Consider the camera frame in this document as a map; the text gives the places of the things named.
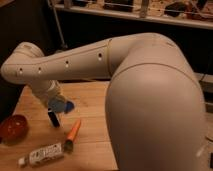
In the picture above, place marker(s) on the orange marker pen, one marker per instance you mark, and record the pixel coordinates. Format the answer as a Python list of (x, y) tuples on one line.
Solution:
[(68, 145)]

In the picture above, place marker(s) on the metal window rail frame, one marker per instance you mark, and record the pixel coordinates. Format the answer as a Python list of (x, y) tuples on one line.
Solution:
[(188, 13)]

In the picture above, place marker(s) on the white tube with label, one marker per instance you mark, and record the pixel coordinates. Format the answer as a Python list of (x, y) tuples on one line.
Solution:
[(42, 155)]

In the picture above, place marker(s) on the wooden table top board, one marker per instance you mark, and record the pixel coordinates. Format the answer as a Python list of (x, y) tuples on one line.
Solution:
[(92, 149)]

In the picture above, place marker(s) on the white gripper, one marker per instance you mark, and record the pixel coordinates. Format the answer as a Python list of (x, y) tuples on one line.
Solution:
[(50, 90)]

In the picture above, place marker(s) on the black eraser block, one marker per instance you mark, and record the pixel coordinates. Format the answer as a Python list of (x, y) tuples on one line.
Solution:
[(53, 118)]

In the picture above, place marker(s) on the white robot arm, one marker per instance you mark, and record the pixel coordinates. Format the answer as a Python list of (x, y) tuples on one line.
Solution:
[(155, 109)]

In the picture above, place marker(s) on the red orange bowl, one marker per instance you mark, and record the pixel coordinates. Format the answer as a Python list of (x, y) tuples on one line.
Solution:
[(13, 129)]

